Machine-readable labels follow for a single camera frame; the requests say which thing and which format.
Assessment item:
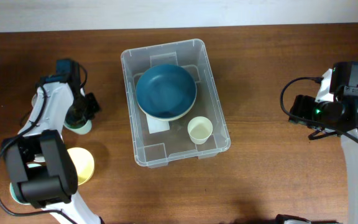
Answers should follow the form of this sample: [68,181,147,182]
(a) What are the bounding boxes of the grey plastic cup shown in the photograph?
[31,94,37,107]

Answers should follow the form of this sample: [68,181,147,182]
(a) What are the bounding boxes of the cream plate bowl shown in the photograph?
[136,99,198,122]

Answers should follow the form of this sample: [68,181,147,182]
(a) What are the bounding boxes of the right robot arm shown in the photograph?
[284,62,358,223]

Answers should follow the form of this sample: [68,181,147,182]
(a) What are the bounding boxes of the clear plastic storage container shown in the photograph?
[121,39,231,168]

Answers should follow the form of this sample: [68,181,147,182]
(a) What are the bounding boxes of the small mint green bowl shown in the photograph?
[9,183,30,205]

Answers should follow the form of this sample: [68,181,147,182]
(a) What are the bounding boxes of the mint green plastic cup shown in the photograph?
[63,120,92,135]

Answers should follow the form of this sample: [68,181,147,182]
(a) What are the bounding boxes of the small white bowl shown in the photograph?
[33,154,45,163]

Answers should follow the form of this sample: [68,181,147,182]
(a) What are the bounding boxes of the small yellow bowl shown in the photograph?
[67,147,95,185]

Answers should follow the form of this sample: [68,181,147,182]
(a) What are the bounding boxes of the blue plate bowl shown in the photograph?
[135,64,197,120]

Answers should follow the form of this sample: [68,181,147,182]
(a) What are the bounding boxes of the cream plastic cup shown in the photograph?
[187,116,213,144]

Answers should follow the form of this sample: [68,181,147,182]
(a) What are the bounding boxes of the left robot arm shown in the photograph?
[0,58,103,223]

